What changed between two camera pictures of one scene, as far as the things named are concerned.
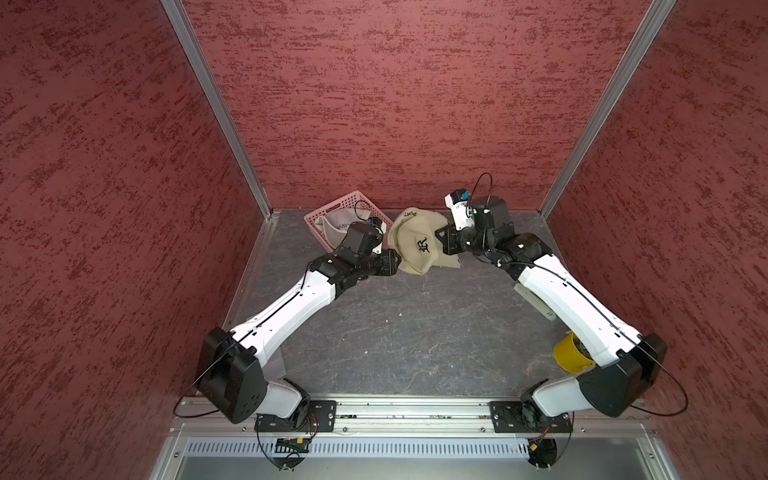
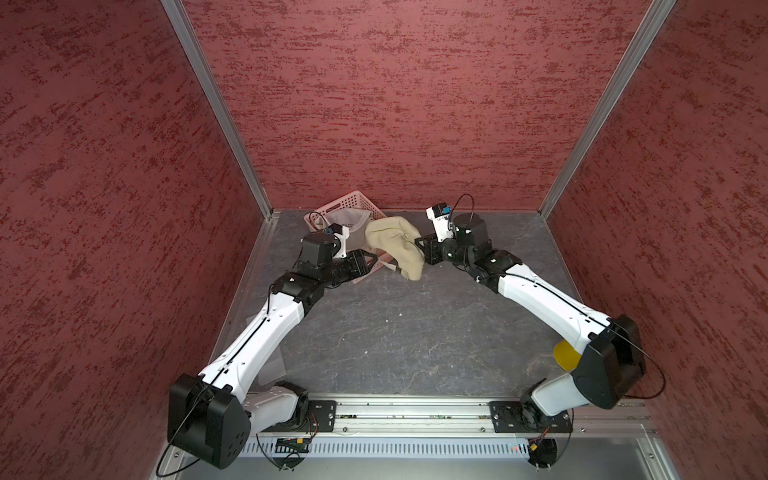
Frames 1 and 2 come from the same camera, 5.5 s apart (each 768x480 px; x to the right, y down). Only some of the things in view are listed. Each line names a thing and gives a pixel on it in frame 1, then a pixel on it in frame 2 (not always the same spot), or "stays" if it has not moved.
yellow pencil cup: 568,356 stays
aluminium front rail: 429,415 stays
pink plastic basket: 356,200 stays
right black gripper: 449,238 to 430,249
